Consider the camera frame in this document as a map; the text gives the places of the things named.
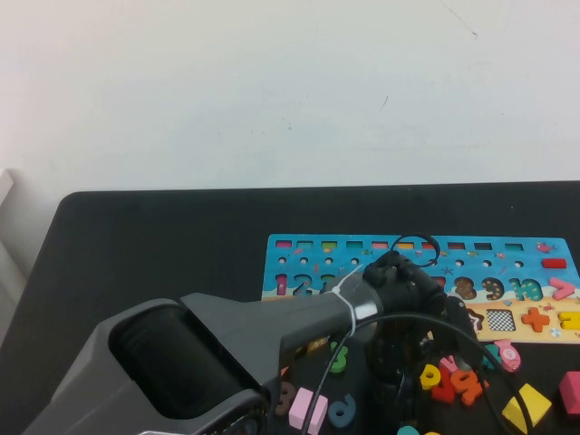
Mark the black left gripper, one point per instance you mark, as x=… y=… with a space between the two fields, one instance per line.
x=394 y=353

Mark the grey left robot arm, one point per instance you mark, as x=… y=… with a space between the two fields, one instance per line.
x=272 y=326

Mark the small teal piece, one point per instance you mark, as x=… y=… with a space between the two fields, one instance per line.
x=408 y=431

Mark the yellow number six piece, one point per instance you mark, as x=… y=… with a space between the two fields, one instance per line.
x=422 y=379

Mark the red number piece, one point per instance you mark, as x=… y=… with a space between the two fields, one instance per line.
x=444 y=392

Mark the slate blue number nine piece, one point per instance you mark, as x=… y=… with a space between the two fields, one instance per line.
x=350 y=404

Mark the pink number five piece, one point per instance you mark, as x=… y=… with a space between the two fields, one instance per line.
x=447 y=366

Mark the green number three piece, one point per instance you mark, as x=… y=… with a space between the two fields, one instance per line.
x=341 y=362

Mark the teal number four piece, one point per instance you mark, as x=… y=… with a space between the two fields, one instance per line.
x=491 y=360

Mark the brown number eight piece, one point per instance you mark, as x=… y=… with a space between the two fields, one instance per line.
x=285 y=401

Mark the orange plus sign piece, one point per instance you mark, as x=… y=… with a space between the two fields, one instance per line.
x=536 y=318

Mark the blue wooden number puzzle board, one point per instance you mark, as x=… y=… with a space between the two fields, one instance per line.
x=521 y=263

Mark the yellow equals sign piece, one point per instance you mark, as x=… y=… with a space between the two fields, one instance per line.
x=569 y=316

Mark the pink greater-than sign piece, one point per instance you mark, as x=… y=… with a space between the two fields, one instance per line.
x=569 y=290

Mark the red minus sign piece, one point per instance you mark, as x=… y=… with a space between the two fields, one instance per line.
x=554 y=263

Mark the light pink rectangle block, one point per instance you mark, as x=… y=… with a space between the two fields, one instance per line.
x=300 y=408

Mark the white zip tie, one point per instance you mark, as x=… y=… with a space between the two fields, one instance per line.
x=346 y=308

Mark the pink wooden fish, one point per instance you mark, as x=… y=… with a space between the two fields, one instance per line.
x=509 y=358

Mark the yellow wooden cube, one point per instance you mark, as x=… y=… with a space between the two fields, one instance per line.
x=528 y=403

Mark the magenta square block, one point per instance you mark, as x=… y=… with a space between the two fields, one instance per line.
x=571 y=392

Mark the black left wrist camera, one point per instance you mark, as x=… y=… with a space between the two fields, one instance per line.
x=460 y=317

